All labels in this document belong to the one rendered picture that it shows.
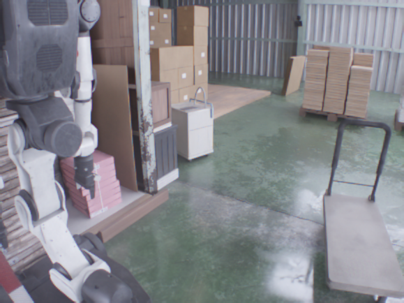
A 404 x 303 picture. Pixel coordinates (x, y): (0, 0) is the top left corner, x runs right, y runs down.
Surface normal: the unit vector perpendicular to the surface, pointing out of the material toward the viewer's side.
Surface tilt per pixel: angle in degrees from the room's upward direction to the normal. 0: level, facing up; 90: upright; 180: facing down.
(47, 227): 60
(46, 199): 86
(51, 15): 90
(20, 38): 105
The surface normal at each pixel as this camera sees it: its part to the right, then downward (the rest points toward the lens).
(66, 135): 0.85, 0.20
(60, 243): 0.74, -0.29
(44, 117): 0.60, -0.51
